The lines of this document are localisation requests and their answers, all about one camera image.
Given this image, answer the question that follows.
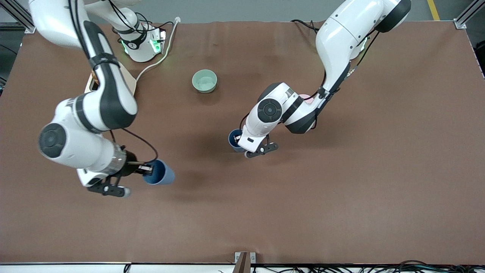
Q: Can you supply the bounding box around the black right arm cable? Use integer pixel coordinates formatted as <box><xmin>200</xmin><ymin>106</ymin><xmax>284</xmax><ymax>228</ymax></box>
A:
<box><xmin>68</xmin><ymin>0</ymin><xmax>173</xmax><ymax>163</ymax></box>

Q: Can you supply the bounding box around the blue plastic cup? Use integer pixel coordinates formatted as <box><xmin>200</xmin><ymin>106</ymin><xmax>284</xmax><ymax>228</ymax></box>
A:
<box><xmin>228</xmin><ymin>129</ymin><xmax>247</xmax><ymax>153</ymax></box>
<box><xmin>143</xmin><ymin>159</ymin><xmax>176</xmax><ymax>186</ymax></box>

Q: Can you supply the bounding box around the cream white toaster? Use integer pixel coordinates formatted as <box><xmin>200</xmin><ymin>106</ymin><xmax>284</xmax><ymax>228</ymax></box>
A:
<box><xmin>84</xmin><ymin>70</ymin><xmax>137</xmax><ymax>95</ymax></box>

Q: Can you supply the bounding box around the green bowl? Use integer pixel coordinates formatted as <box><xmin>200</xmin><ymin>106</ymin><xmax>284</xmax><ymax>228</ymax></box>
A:
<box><xmin>191</xmin><ymin>69</ymin><xmax>218</xmax><ymax>94</ymax></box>

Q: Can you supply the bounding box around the white table edge rail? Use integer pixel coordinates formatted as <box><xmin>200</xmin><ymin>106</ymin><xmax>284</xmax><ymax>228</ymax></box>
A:
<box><xmin>0</xmin><ymin>262</ymin><xmax>485</xmax><ymax>273</ymax></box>

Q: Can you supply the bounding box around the white toaster power cable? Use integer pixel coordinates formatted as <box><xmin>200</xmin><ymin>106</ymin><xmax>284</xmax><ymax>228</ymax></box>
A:
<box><xmin>135</xmin><ymin>16</ymin><xmax>181</xmax><ymax>82</ymax></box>

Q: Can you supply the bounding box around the green-lit arm base electronics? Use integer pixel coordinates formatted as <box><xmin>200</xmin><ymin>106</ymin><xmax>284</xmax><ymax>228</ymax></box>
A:
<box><xmin>151</xmin><ymin>27</ymin><xmax>166</xmax><ymax>53</ymax></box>

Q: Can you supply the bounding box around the black arm base cable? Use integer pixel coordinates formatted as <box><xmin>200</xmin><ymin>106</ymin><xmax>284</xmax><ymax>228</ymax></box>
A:
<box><xmin>291</xmin><ymin>19</ymin><xmax>322</xmax><ymax>34</ymax></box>

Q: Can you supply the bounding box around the metal table edge bracket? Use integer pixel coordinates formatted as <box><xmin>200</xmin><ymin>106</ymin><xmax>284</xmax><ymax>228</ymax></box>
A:
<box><xmin>234</xmin><ymin>252</ymin><xmax>257</xmax><ymax>273</ymax></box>

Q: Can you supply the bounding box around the aluminium frame profile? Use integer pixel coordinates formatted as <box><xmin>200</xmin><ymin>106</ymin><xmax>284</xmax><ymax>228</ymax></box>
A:
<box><xmin>453</xmin><ymin>0</ymin><xmax>485</xmax><ymax>30</ymax></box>
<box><xmin>0</xmin><ymin>0</ymin><xmax>36</xmax><ymax>34</ymax></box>

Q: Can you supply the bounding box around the black cable bundle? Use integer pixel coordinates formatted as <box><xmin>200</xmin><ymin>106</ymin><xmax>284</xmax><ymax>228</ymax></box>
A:
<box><xmin>252</xmin><ymin>260</ymin><xmax>485</xmax><ymax>273</ymax></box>

